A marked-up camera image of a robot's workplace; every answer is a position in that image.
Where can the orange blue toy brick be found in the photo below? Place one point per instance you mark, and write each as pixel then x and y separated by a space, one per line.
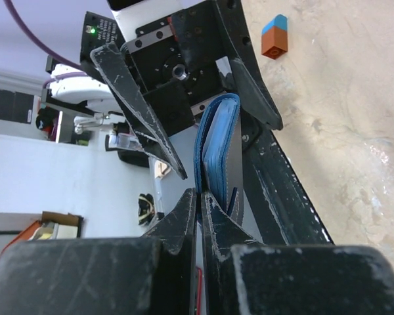
pixel 274 37

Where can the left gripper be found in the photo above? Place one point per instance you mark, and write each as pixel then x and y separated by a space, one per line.
pixel 165 76

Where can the blue leather card holder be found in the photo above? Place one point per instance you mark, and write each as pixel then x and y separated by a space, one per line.
pixel 218 155

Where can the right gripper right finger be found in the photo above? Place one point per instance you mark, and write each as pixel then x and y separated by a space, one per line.
pixel 244 276

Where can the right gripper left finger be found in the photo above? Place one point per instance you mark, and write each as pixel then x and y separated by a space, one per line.
pixel 151 274

